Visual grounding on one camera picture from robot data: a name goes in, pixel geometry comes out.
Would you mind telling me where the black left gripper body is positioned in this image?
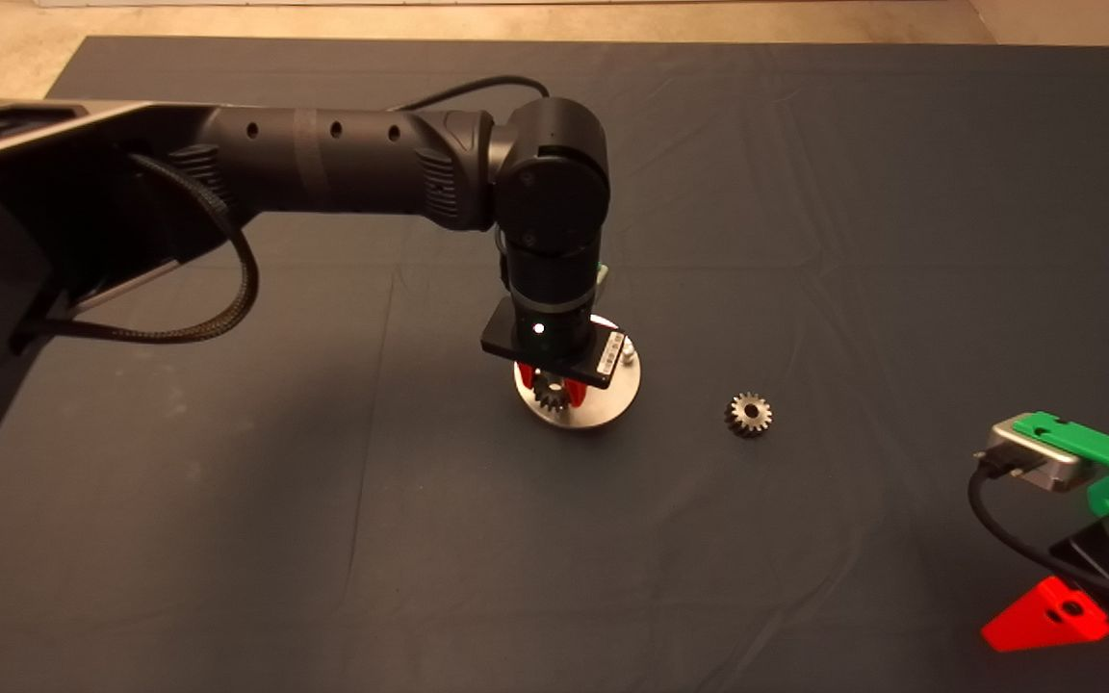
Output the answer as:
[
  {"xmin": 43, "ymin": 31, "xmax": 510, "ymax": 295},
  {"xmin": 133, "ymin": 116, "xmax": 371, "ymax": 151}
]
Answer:
[{"xmin": 479, "ymin": 298, "xmax": 625, "ymax": 389}]

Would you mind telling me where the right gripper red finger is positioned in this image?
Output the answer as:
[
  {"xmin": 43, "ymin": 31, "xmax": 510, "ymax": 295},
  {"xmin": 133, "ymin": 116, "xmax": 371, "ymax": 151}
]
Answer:
[{"xmin": 981, "ymin": 576, "xmax": 1109, "ymax": 653}]

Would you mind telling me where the steel planetary gear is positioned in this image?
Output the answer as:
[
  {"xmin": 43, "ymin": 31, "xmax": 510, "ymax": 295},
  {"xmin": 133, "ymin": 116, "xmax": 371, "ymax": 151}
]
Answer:
[
  {"xmin": 530, "ymin": 371, "xmax": 570, "ymax": 413},
  {"xmin": 725, "ymin": 392, "xmax": 774, "ymax": 439}
]

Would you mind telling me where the round metal carrier plate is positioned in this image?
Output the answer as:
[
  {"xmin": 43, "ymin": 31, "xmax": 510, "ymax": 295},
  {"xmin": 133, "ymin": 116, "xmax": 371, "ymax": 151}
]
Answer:
[{"xmin": 513, "ymin": 314, "xmax": 642, "ymax": 431}]

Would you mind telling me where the dark grey table cloth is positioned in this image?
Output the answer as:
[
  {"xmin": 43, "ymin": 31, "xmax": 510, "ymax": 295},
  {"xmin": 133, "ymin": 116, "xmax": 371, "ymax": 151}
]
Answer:
[{"xmin": 0, "ymin": 36, "xmax": 1109, "ymax": 693}]

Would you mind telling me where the thick black camera cable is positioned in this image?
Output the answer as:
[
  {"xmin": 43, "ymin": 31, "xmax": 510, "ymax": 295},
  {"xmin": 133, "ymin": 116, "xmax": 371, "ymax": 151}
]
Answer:
[{"xmin": 967, "ymin": 460, "xmax": 1109, "ymax": 609}]

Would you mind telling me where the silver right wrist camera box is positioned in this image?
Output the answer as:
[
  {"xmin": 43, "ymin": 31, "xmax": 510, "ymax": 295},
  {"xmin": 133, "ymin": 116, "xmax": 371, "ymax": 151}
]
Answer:
[{"xmin": 973, "ymin": 414, "xmax": 1095, "ymax": 494}]

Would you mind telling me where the thin black camera cable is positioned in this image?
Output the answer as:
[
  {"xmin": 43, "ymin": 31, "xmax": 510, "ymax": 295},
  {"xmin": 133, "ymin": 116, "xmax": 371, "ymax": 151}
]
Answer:
[{"xmin": 391, "ymin": 75, "xmax": 551, "ymax": 112}]

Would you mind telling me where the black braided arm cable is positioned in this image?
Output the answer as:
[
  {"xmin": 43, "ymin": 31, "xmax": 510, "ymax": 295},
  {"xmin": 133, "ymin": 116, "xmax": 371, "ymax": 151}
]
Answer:
[{"xmin": 11, "ymin": 152, "xmax": 260, "ymax": 345}]

